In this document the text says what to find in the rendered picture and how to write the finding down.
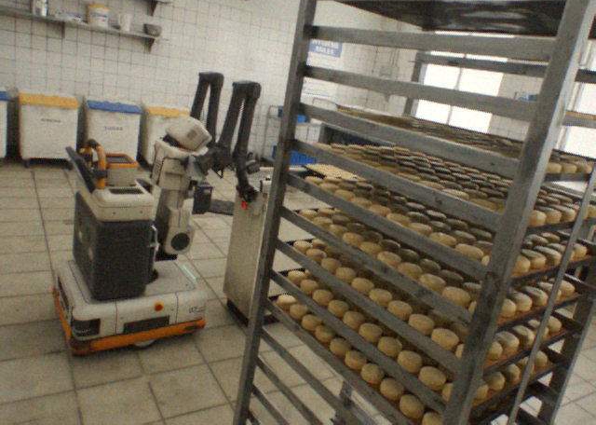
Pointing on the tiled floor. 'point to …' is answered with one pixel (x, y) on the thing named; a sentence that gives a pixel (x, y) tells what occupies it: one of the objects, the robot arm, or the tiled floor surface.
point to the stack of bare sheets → (222, 207)
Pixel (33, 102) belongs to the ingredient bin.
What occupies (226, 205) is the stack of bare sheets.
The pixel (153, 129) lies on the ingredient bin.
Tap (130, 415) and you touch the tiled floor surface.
